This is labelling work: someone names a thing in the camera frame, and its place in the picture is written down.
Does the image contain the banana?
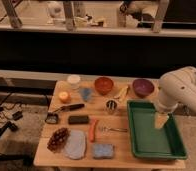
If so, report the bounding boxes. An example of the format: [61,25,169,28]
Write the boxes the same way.
[114,85,129,102]

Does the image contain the metal fork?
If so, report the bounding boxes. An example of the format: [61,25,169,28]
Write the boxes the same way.
[100,127,128,132]

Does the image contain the purple bowl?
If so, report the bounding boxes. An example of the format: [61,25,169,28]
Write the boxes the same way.
[132,78,154,98]

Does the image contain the black handled brush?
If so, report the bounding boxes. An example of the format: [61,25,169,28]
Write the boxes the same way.
[45,103,84,124]

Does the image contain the white plastic cup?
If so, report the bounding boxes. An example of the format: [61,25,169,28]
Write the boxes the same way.
[67,74,81,90]

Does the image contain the orange fruit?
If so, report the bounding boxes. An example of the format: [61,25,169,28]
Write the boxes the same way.
[58,91,71,103]

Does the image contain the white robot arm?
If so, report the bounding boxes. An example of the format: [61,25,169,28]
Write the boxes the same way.
[153,66,196,129]

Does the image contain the black cables on floor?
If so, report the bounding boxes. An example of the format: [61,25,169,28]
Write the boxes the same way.
[0,93,25,148]

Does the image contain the wooden table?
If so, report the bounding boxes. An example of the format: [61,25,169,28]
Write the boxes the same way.
[34,81,185,170]

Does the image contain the black rectangular block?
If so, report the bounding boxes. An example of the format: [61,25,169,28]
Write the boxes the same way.
[68,115,89,124]

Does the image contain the orange bowl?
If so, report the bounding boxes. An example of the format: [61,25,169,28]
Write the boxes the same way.
[94,77,114,95]

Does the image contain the blue sponge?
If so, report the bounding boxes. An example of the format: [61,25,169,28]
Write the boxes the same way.
[92,143,114,159]

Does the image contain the green plastic tray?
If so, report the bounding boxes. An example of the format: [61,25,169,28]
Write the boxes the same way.
[127,100,187,160]

